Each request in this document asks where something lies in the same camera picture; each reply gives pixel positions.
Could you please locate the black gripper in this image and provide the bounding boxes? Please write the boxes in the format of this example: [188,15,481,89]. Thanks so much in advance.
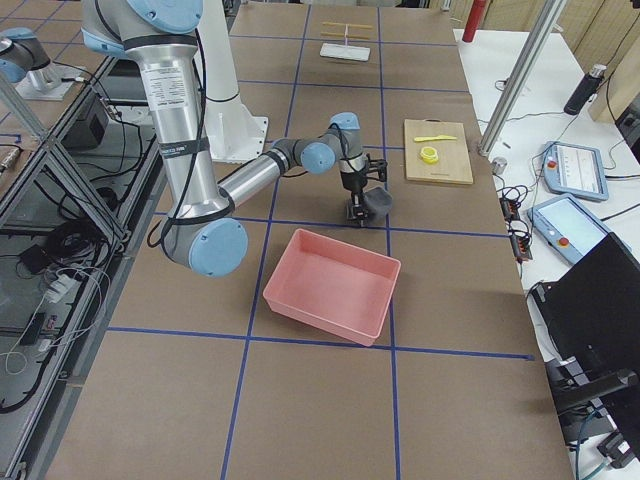
[341,172,368,223]

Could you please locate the grey cloth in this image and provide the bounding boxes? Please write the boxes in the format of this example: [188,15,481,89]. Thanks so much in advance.
[363,186,393,224]

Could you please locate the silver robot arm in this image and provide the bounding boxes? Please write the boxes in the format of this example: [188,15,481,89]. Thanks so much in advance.
[81,1,371,277]
[1,27,73,102]

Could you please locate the black water bottle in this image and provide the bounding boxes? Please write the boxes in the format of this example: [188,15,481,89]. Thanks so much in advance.
[563,63,608,116]

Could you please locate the pink plastic bin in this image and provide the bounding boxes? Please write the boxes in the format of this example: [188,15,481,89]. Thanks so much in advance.
[263,229,401,347]

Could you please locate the yellow lemon slice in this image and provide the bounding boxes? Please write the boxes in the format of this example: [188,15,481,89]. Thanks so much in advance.
[419,146,439,164]

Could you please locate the wooden cutting board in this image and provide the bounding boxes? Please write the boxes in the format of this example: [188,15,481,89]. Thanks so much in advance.
[404,119,474,185]

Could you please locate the yellow plastic knife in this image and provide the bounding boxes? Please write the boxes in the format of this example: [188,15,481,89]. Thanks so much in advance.
[413,135,458,143]

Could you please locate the small metal cylinder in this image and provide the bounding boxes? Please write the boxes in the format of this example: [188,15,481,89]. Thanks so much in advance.
[491,157,508,176]

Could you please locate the white rectangular tray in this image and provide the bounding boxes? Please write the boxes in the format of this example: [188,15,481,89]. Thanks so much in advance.
[320,43,370,62]

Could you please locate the black terminal block strip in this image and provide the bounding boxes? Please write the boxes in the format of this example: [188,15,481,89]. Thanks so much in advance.
[499,197,533,264]

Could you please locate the wooden rod near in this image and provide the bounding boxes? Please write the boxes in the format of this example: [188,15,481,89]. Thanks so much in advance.
[320,31,370,40]

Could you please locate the wooden rod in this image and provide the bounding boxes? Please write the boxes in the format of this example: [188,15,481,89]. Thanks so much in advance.
[322,21,373,30]
[320,31,370,40]

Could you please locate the wooden rod far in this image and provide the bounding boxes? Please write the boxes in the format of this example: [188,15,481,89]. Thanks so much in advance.
[322,21,373,30]

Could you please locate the blue teach pendant near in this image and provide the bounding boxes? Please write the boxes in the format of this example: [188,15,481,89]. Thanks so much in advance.
[527,194,611,265]

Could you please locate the blue teach pendant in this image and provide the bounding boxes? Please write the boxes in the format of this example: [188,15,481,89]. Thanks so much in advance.
[542,141,609,202]
[527,194,611,265]

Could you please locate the blue teach pendant far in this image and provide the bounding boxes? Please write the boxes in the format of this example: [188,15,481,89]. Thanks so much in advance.
[542,141,609,202]

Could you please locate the red cylinder bottle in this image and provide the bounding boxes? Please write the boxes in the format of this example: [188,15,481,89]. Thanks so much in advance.
[462,0,487,43]

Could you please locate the black monitor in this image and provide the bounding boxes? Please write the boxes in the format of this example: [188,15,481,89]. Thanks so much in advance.
[530,233,639,374]

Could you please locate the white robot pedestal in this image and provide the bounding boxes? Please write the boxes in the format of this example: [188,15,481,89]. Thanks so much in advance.
[198,1,268,163]

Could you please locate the aluminium frame post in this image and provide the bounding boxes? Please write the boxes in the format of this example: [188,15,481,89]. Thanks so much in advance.
[478,0,567,157]

